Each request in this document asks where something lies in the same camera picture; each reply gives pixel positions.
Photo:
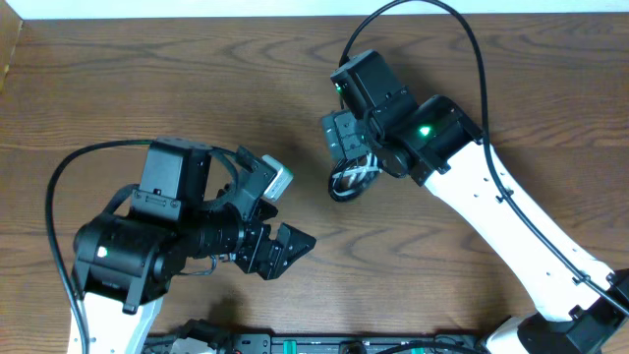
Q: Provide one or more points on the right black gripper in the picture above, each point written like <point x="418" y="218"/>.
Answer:
<point x="341" y="130"/>

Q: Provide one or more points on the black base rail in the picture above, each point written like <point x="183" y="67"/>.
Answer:
<point x="202" y="337"/>

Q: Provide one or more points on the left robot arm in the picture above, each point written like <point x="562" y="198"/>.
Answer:
<point x="194" y="201"/>

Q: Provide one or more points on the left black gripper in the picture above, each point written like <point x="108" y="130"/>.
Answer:
<point x="257" y="247"/>

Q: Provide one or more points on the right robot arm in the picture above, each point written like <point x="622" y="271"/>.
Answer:
<point x="580" y="301"/>

